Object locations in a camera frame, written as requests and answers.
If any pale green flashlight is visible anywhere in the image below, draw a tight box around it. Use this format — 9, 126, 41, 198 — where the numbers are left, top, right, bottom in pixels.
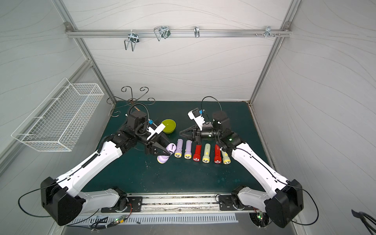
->
221, 151, 231, 165
202, 143, 211, 164

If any metal double hook middle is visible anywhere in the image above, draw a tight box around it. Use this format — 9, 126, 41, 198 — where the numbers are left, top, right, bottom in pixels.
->
153, 26, 171, 41

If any copper wire jewelry stand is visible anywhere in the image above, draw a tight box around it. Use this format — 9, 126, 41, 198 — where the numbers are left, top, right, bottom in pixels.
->
106, 86, 149, 118

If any white vent strip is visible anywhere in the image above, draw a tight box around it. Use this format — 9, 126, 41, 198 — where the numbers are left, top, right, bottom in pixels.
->
68, 213, 238, 226

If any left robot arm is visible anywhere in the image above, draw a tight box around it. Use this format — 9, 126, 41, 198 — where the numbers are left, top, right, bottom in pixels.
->
41, 111, 176, 226

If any left green-lit circuit board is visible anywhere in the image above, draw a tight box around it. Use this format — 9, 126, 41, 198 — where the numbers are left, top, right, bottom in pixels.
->
113, 215, 127, 224

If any metal hook bracket right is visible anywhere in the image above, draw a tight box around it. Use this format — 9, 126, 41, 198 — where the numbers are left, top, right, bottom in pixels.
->
255, 26, 281, 38

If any aluminium top rail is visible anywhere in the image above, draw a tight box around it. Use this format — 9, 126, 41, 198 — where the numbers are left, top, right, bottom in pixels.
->
66, 28, 292, 39

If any small metal hook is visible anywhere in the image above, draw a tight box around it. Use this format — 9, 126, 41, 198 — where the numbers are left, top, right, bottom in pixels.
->
193, 26, 200, 38

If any red flashlight horizontal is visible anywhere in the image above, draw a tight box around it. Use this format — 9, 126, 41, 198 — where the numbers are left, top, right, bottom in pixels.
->
214, 145, 222, 164

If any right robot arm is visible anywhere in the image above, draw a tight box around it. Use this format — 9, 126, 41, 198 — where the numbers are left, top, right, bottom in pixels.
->
180, 108, 304, 228

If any white wire basket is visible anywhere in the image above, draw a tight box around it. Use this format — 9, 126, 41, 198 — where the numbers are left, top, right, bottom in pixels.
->
11, 78, 104, 152

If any aluminium front rail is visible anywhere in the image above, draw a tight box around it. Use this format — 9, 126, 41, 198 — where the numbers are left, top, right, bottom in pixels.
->
57, 192, 301, 217

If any green-lit circuit board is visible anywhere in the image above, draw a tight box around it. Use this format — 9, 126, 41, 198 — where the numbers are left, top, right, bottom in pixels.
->
113, 215, 127, 224
257, 211, 263, 221

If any lime green bowl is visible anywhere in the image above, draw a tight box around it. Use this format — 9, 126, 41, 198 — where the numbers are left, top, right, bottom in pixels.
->
162, 119, 176, 134

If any metal double hook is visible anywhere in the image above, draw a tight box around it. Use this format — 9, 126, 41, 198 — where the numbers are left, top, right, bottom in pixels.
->
124, 32, 140, 51
153, 26, 171, 41

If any purple flashlight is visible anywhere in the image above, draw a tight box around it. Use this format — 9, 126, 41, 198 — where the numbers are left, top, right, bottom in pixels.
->
184, 140, 192, 160
174, 139, 184, 158
157, 143, 176, 164

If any right green-lit circuit board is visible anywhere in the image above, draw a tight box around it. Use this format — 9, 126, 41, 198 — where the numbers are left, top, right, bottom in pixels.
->
257, 211, 263, 221

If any aluminium rail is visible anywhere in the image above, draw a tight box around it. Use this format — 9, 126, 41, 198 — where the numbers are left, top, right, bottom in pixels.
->
66, 28, 292, 39
57, 192, 301, 217

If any metal double hook left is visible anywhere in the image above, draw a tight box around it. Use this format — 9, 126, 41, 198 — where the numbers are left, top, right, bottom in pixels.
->
124, 32, 140, 51

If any black object bottom right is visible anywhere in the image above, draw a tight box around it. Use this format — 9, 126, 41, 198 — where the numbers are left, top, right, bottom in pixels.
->
351, 210, 376, 235

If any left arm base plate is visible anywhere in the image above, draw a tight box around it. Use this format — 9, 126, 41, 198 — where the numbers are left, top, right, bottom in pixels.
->
100, 196, 143, 213

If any dark green table mat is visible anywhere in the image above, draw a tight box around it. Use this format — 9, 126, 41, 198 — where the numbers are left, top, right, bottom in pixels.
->
84, 100, 267, 194

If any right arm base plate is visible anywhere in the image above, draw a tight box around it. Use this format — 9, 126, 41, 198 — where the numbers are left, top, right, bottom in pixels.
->
215, 194, 244, 211

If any red flashlight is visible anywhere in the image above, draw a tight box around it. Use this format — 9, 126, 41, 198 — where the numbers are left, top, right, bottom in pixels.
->
193, 145, 202, 162

